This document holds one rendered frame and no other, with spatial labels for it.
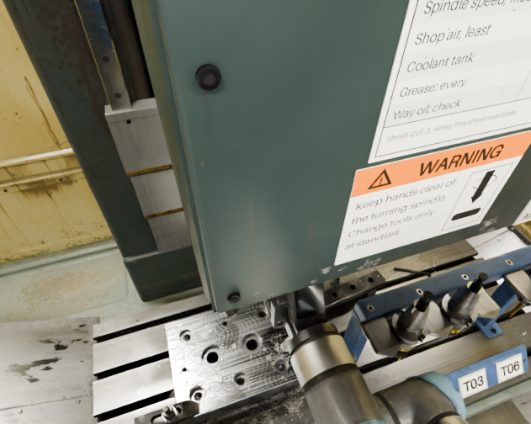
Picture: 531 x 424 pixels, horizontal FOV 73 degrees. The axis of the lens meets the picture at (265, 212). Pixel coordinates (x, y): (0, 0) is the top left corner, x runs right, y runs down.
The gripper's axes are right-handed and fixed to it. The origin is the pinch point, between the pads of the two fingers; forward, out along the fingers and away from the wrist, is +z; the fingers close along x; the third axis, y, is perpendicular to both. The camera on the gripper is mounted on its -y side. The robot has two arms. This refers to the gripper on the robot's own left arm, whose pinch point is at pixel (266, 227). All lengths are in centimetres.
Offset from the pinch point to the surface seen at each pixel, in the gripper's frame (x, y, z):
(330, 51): -4.3, -37.4, -20.9
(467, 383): 42, 44, -25
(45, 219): -64, 60, 81
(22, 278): -81, 82, 73
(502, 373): 52, 45, -26
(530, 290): 49, 17, -18
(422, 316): 21.2, 10.7, -18.3
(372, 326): 15.5, 17.3, -14.9
